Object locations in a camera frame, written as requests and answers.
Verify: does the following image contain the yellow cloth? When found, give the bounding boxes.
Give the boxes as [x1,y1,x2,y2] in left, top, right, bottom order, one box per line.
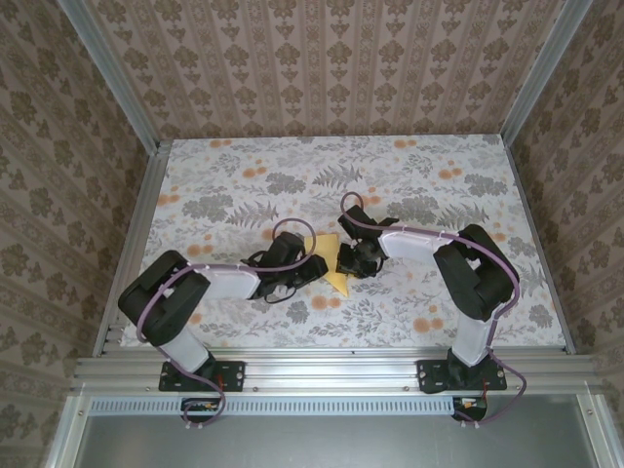
[304,233,352,297]

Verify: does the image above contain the grey sheet metal panel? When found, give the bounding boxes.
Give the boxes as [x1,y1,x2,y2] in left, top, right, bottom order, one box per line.
[77,413,600,468]

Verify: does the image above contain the floral patterned table mat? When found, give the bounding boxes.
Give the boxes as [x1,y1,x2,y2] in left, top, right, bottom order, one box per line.
[119,137,569,350]

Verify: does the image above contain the thin black left gripper cable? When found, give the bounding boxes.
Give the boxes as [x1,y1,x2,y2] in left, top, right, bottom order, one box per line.
[261,284,299,306]

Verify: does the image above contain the aluminium cross rail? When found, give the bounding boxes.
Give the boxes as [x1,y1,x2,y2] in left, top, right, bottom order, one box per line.
[71,354,605,394]

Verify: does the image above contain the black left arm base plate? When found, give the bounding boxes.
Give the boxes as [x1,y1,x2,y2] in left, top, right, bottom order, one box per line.
[158,359,247,393]

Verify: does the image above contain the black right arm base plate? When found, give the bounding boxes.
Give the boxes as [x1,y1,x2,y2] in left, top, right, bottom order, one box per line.
[416,359,508,395]

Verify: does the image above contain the grey slotted cable duct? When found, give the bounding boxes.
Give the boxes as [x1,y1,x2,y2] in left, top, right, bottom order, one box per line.
[90,395,579,416]

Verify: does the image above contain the aluminium table side rail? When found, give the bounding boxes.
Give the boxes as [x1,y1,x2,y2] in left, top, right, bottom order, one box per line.
[94,139,173,358]
[503,135,577,355]

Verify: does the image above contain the black control board with wires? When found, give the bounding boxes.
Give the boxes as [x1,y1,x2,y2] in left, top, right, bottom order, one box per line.
[450,397,490,423]
[180,397,226,424]

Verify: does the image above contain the aluminium corner post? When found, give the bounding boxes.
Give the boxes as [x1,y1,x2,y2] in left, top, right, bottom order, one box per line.
[500,0,595,142]
[61,0,163,153]

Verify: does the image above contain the aluminium lower frame rail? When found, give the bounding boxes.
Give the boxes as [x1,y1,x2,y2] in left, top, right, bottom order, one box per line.
[46,393,94,468]
[576,393,616,468]

